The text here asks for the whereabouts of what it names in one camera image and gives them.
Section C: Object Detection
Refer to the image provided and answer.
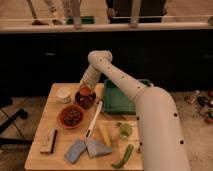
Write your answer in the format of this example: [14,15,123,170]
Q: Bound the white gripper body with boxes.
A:
[80,66,100,89]

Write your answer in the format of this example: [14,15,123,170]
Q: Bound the red apple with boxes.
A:
[79,87,91,96]

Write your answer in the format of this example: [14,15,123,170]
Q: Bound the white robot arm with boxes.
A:
[80,50,191,171]

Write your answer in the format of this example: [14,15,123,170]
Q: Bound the dark purple bowl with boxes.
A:
[75,92,96,109]

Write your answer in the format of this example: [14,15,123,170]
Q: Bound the orange bowl with food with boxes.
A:
[57,104,85,129]

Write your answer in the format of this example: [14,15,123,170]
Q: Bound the green apple toy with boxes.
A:
[119,123,133,140]

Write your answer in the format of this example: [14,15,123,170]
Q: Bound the small white cup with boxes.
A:
[56,87,71,104]

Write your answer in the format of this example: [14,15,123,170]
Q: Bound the green plastic tray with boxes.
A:
[102,78,153,115]

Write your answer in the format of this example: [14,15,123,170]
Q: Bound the grey blue cloth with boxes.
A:
[85,139,112,158]

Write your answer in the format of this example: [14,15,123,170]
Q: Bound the blue sponge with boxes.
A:
[64,139,86,164]

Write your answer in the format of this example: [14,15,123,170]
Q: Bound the wooden block eraser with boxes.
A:
[40,128,57,154]

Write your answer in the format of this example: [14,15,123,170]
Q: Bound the green chili pepper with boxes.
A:
[111,144,134,169]

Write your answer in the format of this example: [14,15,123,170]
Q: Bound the white handled knife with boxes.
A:
[85,100,103,138]

